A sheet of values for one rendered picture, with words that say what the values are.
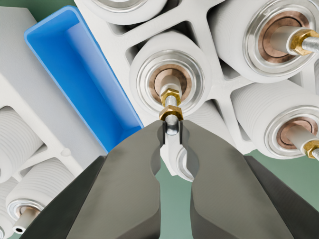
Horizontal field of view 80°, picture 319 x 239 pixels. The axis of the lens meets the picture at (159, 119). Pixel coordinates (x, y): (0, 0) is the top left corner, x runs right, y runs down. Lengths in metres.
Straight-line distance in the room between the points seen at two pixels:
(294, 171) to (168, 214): 0.44
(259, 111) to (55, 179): 0.35
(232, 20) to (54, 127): 0.33
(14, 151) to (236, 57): 0.34
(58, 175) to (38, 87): 0.17
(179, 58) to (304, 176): 0.64
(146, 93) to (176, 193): 0.53
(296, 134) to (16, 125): 0.41
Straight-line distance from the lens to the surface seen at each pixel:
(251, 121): 0.28
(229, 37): 0.23
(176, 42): 0.21
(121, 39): 0.28
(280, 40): 0.21
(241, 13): 0.22
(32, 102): 0.39
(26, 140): 0.39
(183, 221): 0.82
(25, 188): 0.40
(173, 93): 0.17
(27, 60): 0.44
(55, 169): 0.43
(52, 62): 0.43
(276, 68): 0.24
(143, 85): 0.22
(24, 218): 0.41
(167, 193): 0.70
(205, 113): 0.30
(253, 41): 0.22
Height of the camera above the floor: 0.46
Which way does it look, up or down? 62 degrees down
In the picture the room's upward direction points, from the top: 176 degrees counter-clockwise
